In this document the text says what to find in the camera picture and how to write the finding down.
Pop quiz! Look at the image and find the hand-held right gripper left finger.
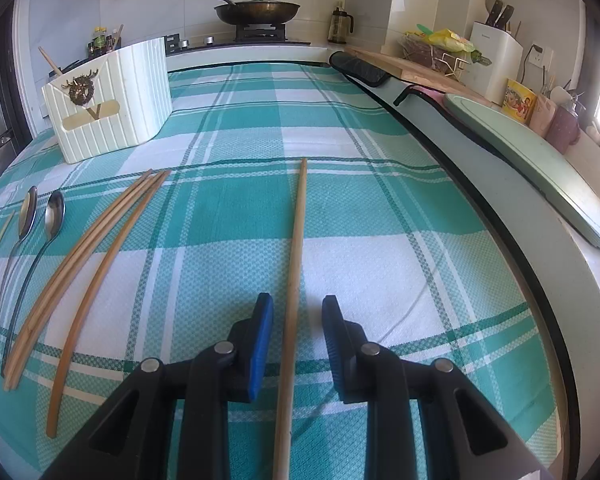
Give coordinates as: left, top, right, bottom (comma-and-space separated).
40, 292, 274, 480

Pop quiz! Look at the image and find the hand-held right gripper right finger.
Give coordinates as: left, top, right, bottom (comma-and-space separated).
321, 295, 556, 480

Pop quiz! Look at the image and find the pair of wooden chopsticks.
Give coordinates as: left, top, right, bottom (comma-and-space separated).
10, 172, 167, 391

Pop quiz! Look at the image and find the metal spoon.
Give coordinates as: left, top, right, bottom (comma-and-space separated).
0, 190, 67, 378
0, 186, 39, 367

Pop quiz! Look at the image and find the white ribbed utensil holder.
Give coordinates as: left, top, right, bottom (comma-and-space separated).
41, 37, 173, 165

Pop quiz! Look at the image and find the green white plaid tablecloth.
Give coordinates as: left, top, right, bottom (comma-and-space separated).
0, 62, 563, 480

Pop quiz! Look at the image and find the pink pot holder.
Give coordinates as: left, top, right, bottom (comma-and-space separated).
394, 84, 453, 111

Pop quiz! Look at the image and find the pale green tray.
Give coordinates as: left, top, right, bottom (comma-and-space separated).
444, 92, 600, 252

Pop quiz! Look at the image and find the dark oven mitt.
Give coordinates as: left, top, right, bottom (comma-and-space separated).
328, 51, 391, 88

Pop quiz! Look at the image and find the wooden cutting board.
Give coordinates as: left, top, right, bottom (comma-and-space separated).
347, 46, 501, 106

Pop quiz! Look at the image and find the black gas stove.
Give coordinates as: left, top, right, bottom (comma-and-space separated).
165, 22, 312, 56

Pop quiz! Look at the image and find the pink cup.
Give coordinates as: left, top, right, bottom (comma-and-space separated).
529, 95, 558, 138

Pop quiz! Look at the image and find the purple cup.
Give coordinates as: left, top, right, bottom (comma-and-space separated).
545, 102, 581, 155

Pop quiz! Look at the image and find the glass press pot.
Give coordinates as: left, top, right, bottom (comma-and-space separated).
327, 7, 355, 45

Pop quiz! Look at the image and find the yellow snack bag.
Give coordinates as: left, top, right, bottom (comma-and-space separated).
426, 28, 476, 53

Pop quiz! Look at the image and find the white knife block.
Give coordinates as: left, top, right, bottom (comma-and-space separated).
462, 21, 524, 102

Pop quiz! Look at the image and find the dark refrigerator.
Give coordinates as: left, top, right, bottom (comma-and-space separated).
0, 5, 35, 183

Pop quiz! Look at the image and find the wire basket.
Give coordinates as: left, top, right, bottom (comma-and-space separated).
404, 32, 473, 81

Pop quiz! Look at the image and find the black wok with steel handle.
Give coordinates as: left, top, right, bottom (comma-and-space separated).
194, 0, 301, 27

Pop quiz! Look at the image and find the white wall socket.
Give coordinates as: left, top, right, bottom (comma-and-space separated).
526, 44, 555, 68

